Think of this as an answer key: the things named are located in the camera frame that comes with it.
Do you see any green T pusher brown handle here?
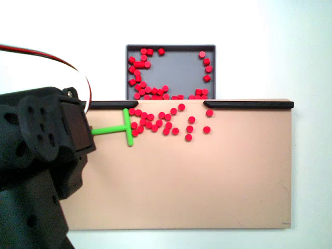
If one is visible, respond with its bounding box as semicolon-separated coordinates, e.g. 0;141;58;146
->
90;108;135;147

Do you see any grey tray container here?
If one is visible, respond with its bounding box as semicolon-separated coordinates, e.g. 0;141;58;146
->
125;44;217;100

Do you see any beige flat board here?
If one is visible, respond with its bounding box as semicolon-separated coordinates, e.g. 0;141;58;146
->
60;98;294;231

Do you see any black guide rail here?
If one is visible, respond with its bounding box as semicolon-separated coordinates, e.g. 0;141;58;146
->
203;100;295;109
82;100;139;109

